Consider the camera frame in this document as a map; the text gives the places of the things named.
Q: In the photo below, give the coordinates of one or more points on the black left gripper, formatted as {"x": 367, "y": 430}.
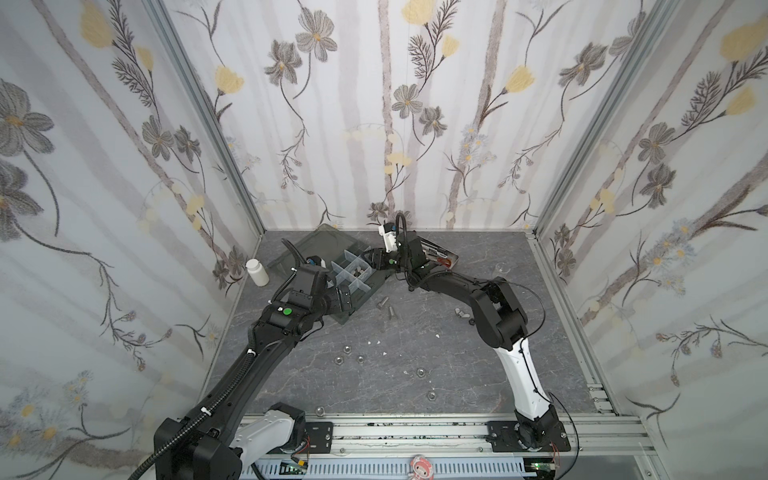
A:
{"x": 337, "y": 306}

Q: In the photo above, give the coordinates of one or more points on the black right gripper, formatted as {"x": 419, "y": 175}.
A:
{"x": 398, "y": 257}

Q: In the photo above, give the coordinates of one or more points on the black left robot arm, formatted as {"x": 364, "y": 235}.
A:
{"x": 200, "y": 445}

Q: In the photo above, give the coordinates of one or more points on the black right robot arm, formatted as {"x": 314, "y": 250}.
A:
{"x": 500, "y": 321}

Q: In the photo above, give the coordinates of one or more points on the green compartment organizer box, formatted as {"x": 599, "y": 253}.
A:
{"x": 343, "y": 256}

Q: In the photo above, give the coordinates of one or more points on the white plastic bottle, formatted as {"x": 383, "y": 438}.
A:
{"x": 257, "y": 272}

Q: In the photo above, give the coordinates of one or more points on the pink figurine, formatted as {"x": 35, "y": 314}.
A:
{"x": 421, "y": 468}

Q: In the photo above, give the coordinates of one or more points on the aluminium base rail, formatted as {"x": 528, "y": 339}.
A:
{"x": 280, "y": 445}

